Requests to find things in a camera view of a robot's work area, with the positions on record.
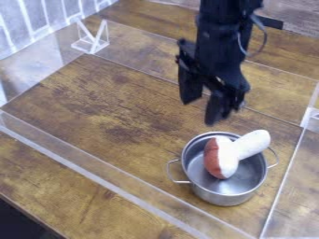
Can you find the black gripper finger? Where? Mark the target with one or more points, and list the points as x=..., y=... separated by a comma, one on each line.
x=222, y=104
x=190, y=84

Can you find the clear acrylic enclosure panel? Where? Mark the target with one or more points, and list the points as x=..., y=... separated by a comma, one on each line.
x=292, y=219

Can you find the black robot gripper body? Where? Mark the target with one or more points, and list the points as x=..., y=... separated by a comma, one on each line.
x=214, y=56

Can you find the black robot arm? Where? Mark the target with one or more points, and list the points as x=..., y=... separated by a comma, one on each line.
x=228, y=12

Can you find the plush mushroom brown white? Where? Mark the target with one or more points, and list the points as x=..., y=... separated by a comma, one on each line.
x=224, y=153

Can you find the clear acrylic triangle bracket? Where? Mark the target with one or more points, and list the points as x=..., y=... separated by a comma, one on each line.
x=91, y=43

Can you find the silver pot with handles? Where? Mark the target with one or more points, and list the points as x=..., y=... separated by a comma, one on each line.
x=232, y=191

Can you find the black bar on table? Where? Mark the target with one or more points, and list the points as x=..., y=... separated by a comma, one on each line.
x=264, y=22

